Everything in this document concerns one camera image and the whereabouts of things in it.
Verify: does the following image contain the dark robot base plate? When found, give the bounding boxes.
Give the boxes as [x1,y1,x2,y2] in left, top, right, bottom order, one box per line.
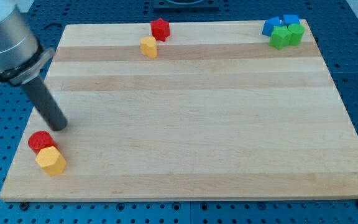
[151,0,219,11]

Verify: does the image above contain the light wooden board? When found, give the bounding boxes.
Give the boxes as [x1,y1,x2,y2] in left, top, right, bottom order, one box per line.
[0,21,358,202]

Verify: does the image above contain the yellow heart block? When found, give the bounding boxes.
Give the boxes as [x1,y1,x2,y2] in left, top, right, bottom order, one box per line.
[140,36,158,58]

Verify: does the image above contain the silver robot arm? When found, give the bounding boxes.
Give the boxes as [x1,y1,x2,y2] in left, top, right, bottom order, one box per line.
[0,1,68,131]

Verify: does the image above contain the red star block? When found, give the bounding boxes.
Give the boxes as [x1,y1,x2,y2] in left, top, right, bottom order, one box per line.
[150,18,170,42]

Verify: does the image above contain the green star block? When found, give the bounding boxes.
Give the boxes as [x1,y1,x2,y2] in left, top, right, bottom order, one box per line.
[268,26,292,50]

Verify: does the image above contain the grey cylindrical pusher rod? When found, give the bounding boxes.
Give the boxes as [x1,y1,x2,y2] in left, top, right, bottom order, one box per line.
[21,75,68,131]

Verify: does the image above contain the blue cube block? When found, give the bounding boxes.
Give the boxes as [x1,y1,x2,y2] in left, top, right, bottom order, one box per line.
[282,14,300,26]

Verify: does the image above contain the red cylinder block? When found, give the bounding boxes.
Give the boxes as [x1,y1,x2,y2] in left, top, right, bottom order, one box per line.
[27,131,58,155]

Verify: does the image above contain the green cylinder block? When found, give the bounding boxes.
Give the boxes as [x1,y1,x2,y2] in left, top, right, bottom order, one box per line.
[288,24,305,45]

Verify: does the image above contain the yellow hexagon block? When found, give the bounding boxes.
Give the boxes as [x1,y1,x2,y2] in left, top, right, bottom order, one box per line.
[35,146,67,177]

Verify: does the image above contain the blue pentagon block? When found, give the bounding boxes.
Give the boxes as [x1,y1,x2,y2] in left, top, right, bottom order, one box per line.
[262,16,282,37]

